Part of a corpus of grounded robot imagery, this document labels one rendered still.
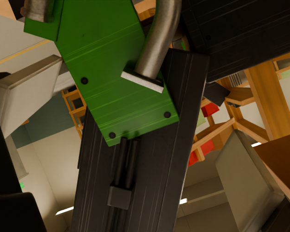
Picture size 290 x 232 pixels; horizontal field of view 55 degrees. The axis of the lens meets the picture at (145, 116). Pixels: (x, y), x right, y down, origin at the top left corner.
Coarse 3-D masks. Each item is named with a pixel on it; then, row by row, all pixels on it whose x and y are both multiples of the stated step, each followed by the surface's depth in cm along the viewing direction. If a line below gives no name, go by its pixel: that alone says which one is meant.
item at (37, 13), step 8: (32, 0) 32; (40, 0) 32; (48, 0) 32; (24, 8) 32; (32, 8) 32; (40, 8) 32; (48, 8) 33; (24, 16) 32; (32, 16) 32; (40, 16) 32; (48, 16) 33
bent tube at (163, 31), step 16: (160, 0) 31; (176, 0) 31; (160, 16) 32; (176, 16) 32; (160, 32) 32; (144, 48) 34; (160, 48) 33; (144, 64) 34; (160, 64) 34; (144, 80) 34; (160, 80) 37
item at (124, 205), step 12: (120, 144) 40; (132, 144) 40; (120, 156) 40; (132, 156) 40; (120, 168) 40; (132, 168) 40; (120, 180) 42; (132, 180) 42; (108, 192) 41; (120, 192) 40; (132, 192) 41; (108, 204) 41; (120, 204) 40; (108, 216) 42; (120, 216) 41; (108, 228) 42; (120, 228) 41
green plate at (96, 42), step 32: (64, 0) 35; (96, 0) 35; (128, 0) 34; (64, 32) 36; (96, 32) 36; (128, 32) 36; (96, 64) 37; (128, 64) 37; (96, 96) 39; (128, 96) 39; (160, 96) 39; (128, 128) 41
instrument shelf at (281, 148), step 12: (264, 144) 89; (276, 144) 84; (288, 144) 80; (264, 156) 78; (276, 156) 75; (288, 156) 72; (276, 168) 68; (288, 168) 65; (276, 180) 66; (288, 180) 59; (288, 192) 58
